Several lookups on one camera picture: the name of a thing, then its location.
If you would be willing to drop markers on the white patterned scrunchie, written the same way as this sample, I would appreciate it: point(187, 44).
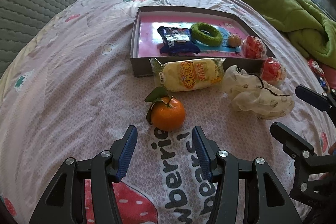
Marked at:
point(250, 93)

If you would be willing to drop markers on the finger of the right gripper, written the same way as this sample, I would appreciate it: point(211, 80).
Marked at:
point(322, 102)
point(292, 144)

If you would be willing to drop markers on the yellow bread package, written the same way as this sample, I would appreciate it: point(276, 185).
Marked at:
point(187, 75)

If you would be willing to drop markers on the red toy egg blue wrapper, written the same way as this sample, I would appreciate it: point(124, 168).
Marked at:
point(254, 48)

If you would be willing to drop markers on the shallow grey cardboard box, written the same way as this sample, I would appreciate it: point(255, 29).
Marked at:
point(141, 65)

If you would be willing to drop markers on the red toy egg clear wrapper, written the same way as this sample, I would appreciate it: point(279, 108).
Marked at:
point(273, 71)

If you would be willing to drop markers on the blue snack packet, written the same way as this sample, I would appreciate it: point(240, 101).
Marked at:
point(177, 40)

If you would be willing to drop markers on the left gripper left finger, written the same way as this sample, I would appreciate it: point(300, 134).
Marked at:
point(107, 168)

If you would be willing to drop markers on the green blanket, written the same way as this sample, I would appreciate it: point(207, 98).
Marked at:
point(308, 29)

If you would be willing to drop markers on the red foil candy wrapper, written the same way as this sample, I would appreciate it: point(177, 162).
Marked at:
point(319, 74)

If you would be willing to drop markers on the orange tangerine with leaf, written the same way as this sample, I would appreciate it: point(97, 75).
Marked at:
point(165, 112)

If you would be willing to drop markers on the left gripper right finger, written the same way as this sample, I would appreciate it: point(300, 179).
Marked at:
point(220, 167)

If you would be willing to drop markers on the brown walnut ball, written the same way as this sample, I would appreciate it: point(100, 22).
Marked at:
point(234, 41)

